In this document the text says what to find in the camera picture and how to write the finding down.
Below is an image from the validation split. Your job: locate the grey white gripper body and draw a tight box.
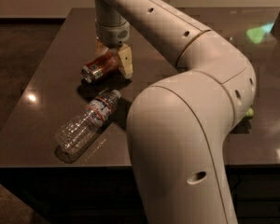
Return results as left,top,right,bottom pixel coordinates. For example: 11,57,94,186
95,21,130,48

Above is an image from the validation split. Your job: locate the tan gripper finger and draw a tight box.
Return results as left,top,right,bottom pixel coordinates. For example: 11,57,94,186
95,38,108,56
118,44,133,79

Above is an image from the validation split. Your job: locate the red coke can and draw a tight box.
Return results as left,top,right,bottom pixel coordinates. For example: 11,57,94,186
81,52,120,83

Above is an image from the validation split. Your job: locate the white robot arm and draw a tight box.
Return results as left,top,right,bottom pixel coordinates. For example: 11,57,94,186
95,0,257,224

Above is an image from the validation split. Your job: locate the clear plastic water bottle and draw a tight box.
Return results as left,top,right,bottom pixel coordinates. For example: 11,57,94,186
55,90,121,155

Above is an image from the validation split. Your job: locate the green chip bag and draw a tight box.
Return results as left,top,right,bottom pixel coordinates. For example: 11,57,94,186
245,107,254,119

